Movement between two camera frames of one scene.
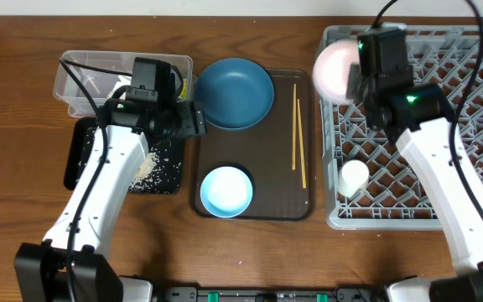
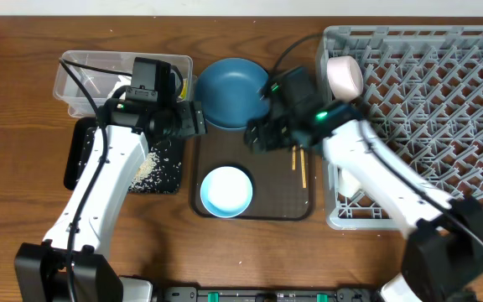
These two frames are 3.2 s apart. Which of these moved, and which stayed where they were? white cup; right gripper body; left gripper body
Moved: right gripper body
Stayed: white cup; left gripper body
